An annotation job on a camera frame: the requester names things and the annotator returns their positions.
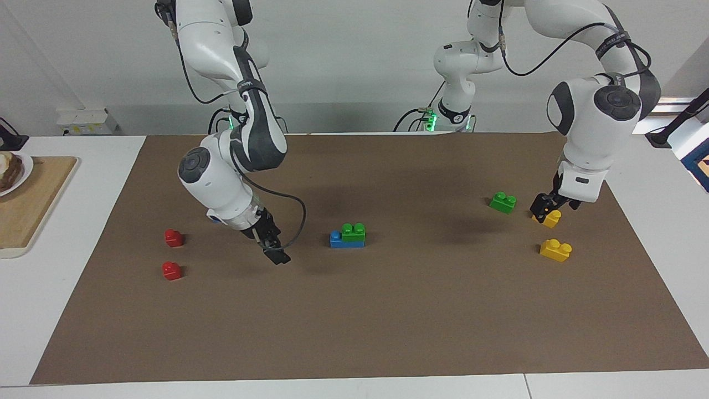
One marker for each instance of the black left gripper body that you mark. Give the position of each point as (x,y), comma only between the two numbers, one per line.
(562,199)

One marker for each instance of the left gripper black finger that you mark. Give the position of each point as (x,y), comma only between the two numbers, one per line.
(553,205)
(538,208)

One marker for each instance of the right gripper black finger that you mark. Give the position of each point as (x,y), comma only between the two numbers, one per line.
(275,238)
(278,256)

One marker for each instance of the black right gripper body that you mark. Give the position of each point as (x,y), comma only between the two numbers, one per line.
(263,224)

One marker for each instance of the blue three-stud toy brick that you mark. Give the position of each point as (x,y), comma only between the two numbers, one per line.
(214,218)
(335,241)

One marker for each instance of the green two-stud toy brick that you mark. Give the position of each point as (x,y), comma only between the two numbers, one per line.
(502,203)
(353,233)

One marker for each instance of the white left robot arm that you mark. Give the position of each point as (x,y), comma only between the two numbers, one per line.
(592,127)

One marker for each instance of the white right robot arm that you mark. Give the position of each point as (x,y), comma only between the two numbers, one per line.
(213,183)

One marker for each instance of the yellow two-stud toy brick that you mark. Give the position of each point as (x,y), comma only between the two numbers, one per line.
(553,220)
(555,252)

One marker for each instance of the small red toy brick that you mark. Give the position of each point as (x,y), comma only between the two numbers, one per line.
(171,271)
(173,239)

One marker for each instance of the brown table mat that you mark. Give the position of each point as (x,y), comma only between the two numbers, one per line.
(360,310)

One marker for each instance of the blue box with orange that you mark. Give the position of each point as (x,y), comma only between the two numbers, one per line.
(695,162)

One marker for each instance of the white power strip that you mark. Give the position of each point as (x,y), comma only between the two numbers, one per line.
(86,122)

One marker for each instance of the wooden cutting board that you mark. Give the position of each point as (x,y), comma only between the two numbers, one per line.
(33,216)

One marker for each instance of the white plate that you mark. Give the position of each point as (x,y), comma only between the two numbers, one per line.
(26,170)

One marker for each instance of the brown bread slices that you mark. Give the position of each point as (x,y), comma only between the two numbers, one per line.
(8,172)

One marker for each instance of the black camera stand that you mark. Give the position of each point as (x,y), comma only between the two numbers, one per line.
(684,115)

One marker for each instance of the black clamp mount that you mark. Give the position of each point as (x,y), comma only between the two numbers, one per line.
(11,138)

